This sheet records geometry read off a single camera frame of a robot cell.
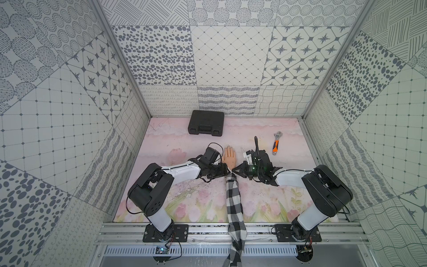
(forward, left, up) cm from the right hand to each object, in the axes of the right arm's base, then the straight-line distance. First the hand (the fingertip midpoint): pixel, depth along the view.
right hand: (232, 172), depth 88 cm
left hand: (-2, +1, 0) cm, 2 cm away
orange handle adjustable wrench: (+19, -28, -6) cm, 35 cm away
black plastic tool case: (+41, +17, -3) cm, 44 cm away
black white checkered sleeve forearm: (-28, -1, 0) cm, 28 cm away
